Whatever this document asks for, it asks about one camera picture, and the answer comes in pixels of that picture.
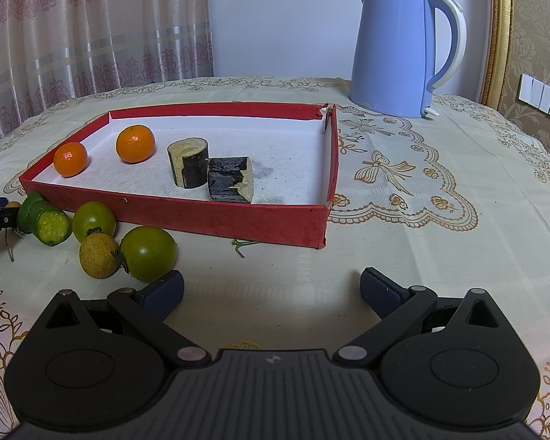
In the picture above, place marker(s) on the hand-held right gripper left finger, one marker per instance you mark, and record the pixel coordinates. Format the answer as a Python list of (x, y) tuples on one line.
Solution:
[(165, 291)]

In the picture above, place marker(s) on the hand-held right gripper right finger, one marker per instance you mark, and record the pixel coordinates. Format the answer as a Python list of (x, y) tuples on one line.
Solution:
[(378, 291)]

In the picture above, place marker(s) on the long-stemmed brown longan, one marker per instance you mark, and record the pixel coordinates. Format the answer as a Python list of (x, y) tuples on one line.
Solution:
[(13, 205)]

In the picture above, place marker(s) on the green tomato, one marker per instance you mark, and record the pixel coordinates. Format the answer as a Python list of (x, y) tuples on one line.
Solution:
[(94, 220), (149, 253)]

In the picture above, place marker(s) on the stubby green cucumber piece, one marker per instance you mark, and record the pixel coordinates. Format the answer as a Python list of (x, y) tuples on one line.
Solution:
[(46, 220)]

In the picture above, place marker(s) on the short-stemmed brown longan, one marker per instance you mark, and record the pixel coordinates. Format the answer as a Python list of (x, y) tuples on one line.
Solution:
[(98, 256)]

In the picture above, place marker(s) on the small orange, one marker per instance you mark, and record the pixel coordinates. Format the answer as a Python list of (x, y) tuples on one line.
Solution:
[(70, 159)]

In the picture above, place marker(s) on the dark eggplant piece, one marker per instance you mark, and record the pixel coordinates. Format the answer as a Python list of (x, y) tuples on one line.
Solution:
[(188, 162), (230, 178)]

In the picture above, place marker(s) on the large orange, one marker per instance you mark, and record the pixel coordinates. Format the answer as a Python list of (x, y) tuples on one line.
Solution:
[(135, 143)]

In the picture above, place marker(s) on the red shallow cardboard box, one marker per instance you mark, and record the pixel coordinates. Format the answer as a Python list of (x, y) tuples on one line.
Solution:
[(279, 156)]

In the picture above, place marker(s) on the loose green tomato stem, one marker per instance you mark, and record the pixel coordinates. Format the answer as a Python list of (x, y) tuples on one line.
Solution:
[(245, 244)]

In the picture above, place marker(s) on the pink patterned curtain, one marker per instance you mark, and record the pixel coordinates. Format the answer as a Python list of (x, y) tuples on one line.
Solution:
[(82, 32)]

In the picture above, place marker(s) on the blue electric kettle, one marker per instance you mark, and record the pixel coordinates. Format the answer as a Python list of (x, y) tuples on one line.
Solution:
[(389, 55)]

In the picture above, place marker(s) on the white wall switch panel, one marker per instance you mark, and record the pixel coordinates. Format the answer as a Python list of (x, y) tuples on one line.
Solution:
[(541, 94)]

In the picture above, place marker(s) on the gold wall frame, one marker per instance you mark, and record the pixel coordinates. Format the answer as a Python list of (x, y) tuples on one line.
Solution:
[(497, 32)]

